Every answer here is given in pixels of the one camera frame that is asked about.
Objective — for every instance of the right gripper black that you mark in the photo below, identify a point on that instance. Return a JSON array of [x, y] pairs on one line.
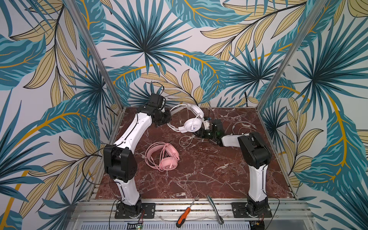
[[209, 130]]

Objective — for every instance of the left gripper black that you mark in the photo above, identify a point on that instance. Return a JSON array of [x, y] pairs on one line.
[[166, 116]]

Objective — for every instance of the pink cat-ear headphones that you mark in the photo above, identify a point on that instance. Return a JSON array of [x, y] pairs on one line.
[[168, 156]]

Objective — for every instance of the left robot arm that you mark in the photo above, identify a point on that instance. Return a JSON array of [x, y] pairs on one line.
[[119, 161]]

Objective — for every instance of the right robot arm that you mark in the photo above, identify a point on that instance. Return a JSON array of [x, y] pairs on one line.
[[257, 156]]

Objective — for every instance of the metal pliers tool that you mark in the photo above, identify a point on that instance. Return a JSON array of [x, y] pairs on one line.
[[218, 216]]

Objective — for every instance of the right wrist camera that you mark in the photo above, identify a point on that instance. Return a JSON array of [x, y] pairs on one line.
[[206, 123]]

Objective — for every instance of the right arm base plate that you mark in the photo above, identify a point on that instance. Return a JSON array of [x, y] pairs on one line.
[[251, 210]]

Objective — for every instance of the orange handle screwdriver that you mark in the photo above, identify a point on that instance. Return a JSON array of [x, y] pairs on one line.
[[183, 217]]

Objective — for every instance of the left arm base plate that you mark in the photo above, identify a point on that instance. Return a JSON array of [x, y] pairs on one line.
[[140, 210]]

